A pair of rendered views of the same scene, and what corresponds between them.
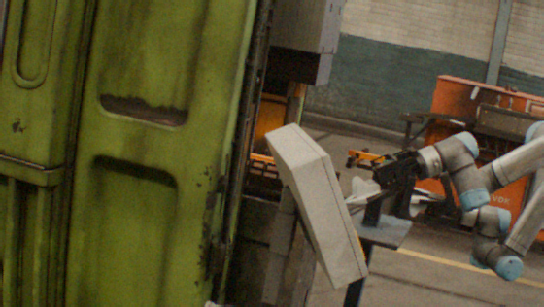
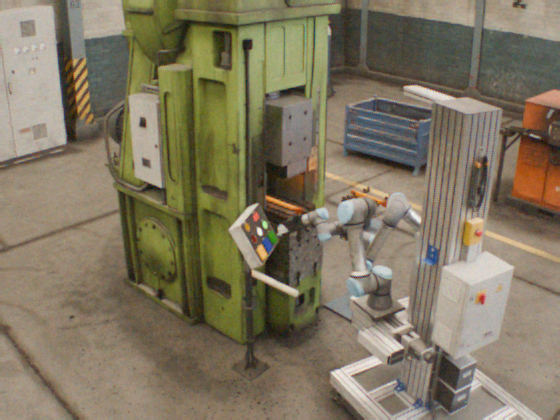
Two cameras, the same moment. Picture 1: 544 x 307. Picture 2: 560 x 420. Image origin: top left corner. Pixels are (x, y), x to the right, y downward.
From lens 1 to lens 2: 2.64 m
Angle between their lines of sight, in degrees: 30
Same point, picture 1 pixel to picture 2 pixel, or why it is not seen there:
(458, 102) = (540, 119)
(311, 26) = (278, 155)
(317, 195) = (238, 238)
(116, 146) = (208, 205)
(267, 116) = (296, 179)
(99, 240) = (211, 240)
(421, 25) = not seen: outside the picture
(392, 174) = (290, 225)
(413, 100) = not seen: outside the picture
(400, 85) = not seen: outside the picture
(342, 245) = (250, 254)
